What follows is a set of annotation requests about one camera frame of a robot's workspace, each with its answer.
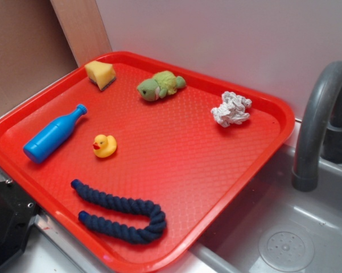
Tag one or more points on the grey curved faucet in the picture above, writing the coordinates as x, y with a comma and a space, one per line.
320, 134

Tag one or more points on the blue plastic bottle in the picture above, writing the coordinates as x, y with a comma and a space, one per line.
44, 143

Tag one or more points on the crumpled white paper ball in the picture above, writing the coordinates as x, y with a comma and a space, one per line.
232, 110

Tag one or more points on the grey plastic sink basin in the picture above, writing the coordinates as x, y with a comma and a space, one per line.
272, 227

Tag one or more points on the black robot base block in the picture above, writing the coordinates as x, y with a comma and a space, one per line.
17, 215

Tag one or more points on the wooden board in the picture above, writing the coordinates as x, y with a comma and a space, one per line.
83, 28

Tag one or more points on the green plush turtle toy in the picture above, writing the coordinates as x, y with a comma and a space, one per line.
161, 85

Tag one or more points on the yellow sponge with dark pad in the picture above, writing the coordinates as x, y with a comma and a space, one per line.
101, 74

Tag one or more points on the red plastic tray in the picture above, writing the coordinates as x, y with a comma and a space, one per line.
170, 151

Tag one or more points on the yellow rubber duck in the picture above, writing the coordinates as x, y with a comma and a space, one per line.
104, 145

